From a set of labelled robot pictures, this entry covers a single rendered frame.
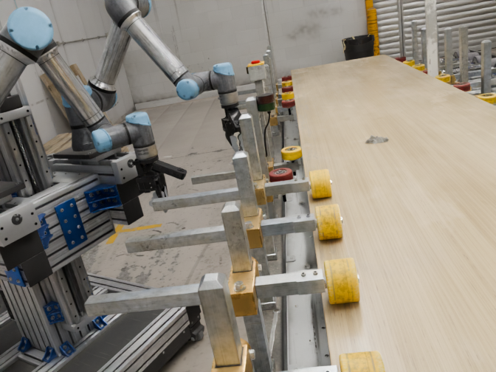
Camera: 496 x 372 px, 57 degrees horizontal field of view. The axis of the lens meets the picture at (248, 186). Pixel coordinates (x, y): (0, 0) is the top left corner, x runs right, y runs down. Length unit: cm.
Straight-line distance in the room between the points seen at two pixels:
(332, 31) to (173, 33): 304
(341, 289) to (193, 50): 866
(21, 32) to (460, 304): 126
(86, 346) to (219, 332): 160
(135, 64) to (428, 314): 901
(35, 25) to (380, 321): 117
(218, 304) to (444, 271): 50
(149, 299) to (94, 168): 106
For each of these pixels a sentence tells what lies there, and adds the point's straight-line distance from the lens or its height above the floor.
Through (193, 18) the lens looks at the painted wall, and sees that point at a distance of 933.
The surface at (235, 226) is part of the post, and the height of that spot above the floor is 107.
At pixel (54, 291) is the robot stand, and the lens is 205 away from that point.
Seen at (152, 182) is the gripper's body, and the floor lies 94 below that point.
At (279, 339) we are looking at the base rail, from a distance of 115.
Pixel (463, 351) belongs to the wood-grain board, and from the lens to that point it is 81.
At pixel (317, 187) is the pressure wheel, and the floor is 95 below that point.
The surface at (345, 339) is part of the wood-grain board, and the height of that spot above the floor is 90.
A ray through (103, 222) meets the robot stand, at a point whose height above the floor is 74.
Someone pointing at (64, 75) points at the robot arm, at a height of 134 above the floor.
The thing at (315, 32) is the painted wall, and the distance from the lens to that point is 932.
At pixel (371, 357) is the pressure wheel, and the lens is 67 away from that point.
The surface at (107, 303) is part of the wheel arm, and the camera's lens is 96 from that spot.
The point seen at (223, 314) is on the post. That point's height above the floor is 106.
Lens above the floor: 143
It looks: 20 degrees down
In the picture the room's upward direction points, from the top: 11 degrees counter-clockwise
